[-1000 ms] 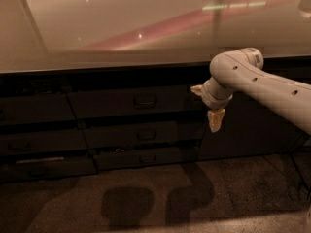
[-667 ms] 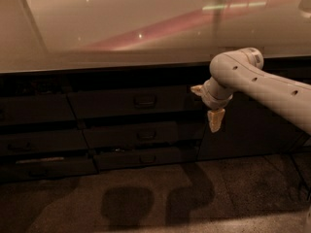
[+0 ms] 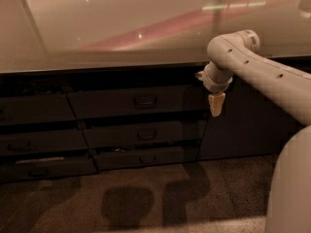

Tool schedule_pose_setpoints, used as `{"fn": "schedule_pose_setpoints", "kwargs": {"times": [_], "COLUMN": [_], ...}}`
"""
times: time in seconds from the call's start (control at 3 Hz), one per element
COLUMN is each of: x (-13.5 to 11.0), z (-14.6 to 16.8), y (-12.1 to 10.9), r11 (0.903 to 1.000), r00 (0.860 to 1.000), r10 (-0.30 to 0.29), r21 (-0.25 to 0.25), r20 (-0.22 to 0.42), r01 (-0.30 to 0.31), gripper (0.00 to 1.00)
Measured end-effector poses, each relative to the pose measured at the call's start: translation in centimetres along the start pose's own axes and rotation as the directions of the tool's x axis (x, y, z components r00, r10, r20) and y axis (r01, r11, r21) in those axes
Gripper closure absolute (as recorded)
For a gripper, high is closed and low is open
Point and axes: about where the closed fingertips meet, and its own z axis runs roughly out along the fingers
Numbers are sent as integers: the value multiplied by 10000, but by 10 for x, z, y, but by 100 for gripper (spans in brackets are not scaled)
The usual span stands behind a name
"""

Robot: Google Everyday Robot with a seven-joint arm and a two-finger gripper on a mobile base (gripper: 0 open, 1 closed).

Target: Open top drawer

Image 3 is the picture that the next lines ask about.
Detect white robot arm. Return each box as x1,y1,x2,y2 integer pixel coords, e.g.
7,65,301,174
197,30,311,233

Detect dark cabinet door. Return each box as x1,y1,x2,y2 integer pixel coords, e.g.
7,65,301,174
198,77,302,160

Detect dark drawer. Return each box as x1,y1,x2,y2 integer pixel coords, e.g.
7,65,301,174
68,85,205,118
93,146,199,171
84,120,206,149
0,94,75,125
0,130,87,156
0,156,97,183

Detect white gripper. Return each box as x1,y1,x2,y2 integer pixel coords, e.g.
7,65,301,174
195,62,233,117

